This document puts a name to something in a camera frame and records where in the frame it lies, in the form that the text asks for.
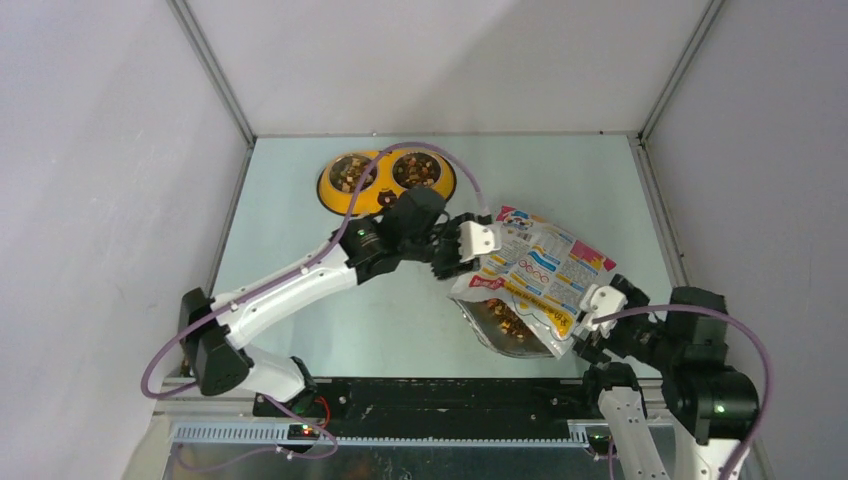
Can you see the brown pet food kibble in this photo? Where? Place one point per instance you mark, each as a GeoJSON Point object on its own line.
{"type": "Point", "coordinates": [507, 321]}

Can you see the pet food bag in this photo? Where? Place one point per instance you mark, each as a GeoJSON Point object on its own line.
{"type": "Point", "coordinates": [541, 272]}

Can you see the aluminium frame rail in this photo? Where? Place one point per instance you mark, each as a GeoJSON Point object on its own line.
{"type": "Point", "coordinates": [241, 416]}

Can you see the yellow double pet bowl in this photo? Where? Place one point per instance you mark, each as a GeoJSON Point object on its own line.
{"type": "Point", "coordinates": [379, 189]}

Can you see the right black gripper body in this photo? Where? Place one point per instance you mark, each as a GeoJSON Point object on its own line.
{"type": "Point", "coordinates": [640, 334]}

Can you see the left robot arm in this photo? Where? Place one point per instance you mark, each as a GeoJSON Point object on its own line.
{"type": "Point", "coordinates": [221, 330]}

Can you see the kibble in right bowl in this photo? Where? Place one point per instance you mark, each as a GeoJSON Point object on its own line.
{"type": "Point", "coordinates": [416, 169]}

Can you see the kibble in left bowl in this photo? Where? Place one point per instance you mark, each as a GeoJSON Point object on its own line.
{"type": "Point", "coordinates": [345, 172]}

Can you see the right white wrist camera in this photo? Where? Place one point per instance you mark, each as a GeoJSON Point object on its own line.
{"type": "Point", "coordinates": [600, 301]}

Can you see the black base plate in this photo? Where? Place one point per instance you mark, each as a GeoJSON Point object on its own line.
{"type": "Point", "coordinates": [463, 409]}

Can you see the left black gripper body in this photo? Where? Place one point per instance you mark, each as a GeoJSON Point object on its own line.
{"type": "Point", "coordinates": [446, 252]}

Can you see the kibble in bowl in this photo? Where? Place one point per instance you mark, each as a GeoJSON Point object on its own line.
{"type": "Point", "coordinates": [345, 172]}
{"type": "Point", "coordinates": [416, 169]}

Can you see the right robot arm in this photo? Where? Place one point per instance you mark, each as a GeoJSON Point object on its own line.
{"type": "Point", "coordinates": [715, 408]}

